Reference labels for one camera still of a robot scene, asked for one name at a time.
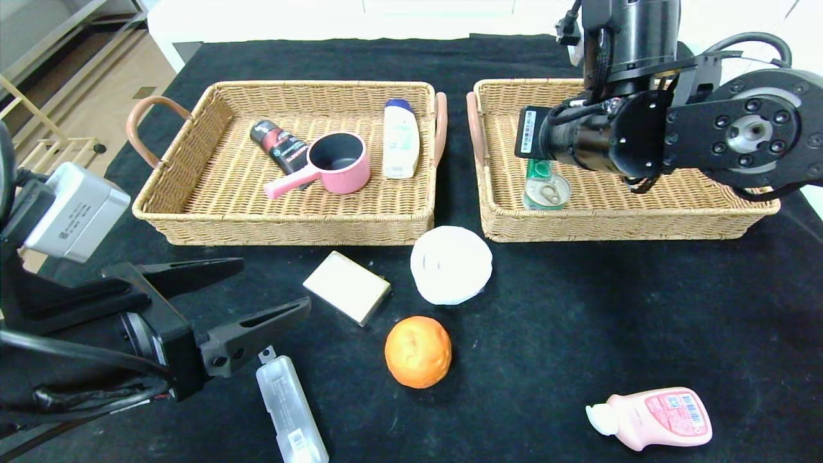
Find wooden rack on wheels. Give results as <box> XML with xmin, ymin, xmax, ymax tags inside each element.
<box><xmin>0</xmin><ymin>74</ymin><xmax>109</xmax><ymax>271</ymax></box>

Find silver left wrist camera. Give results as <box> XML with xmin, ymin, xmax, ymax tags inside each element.
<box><xmin>24</xmin><ymin>162</ymin><xmax>131</xmax><ymax>264</ymax></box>

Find cream rectangular box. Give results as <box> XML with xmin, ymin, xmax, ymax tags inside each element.
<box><xmin>303</xmin><ymin>251</ymin><xmax>392</xmax><ymax>327</ymax></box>

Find small pull-tab tin can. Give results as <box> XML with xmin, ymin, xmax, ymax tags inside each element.
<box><xmin>524</xmin><ymin>172</ymin><xmax>572</xmax><ymax>211</ymax></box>

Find grey shelf unit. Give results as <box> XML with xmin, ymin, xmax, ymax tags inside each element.
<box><xmin>0</xmin><ymin>0</ymin><xmax>152</xmax><ymax>97</ymax></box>

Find translucent white toothbrush case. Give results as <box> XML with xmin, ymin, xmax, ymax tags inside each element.
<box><xmin>255</xmin><ymin>346</ymin><xmax>330</xmax><ymax>463</ymax></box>

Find wicker basket brown handles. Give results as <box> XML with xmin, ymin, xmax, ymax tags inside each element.
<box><xmin>466</xmin><ymin>78</ymin><xmax>782</xmax><ymax>244</ymax></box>
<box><xmin>127</xmin><ymin>81</ymin><xmax>449</xmax><ymax>247</ymax></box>

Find white plastic bowl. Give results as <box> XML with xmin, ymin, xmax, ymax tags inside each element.
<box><xmin>410</xmin><ymin>226</ymin><xmax>493</xmax><ymax>306</ymax></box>

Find white bottle blue cap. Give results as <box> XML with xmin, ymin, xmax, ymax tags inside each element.
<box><xmin>383</xmin><ymin>100</ymin><xmax>421</xmax><ymax>180</ymax></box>

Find black red tube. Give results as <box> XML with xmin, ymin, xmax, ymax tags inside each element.
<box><xmin>250</xmin><ymin>120</ymin><xmax>312</xmax><ymax>192</ymax></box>

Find orange fruit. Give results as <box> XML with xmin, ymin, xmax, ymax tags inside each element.
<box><xmin>384</xmin><ymin>316</ymin><xmax>452</xmax><ymax>389</ymax></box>

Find pink bottle white cap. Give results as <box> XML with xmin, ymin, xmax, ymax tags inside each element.
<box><xmin>585</xmin><ymin>387</ymin><xmax>713</xmax><ymax>452</ymax></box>

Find black tablecloth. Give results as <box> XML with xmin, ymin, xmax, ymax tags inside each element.
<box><xmin>0</xmin><ymin>33</ymin><xmax>823</xmax><ymax>463</ymax></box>

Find black left camera bracket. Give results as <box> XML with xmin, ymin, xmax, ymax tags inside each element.
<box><xmin>0</xmin><ymin>244</ymin><xmax>158</xmax><ymax>322</ymax></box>

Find pink saucepan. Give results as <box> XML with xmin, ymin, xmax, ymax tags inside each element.
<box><xmin>264</xmin><ymin>132</ymin><xmax>372</xmax><ymax>201</ymax></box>

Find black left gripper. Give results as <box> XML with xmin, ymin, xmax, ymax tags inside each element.
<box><xmin>101</xmin><ymin>257</ymin><xmax>312</xmax><ymax>402</ymax></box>

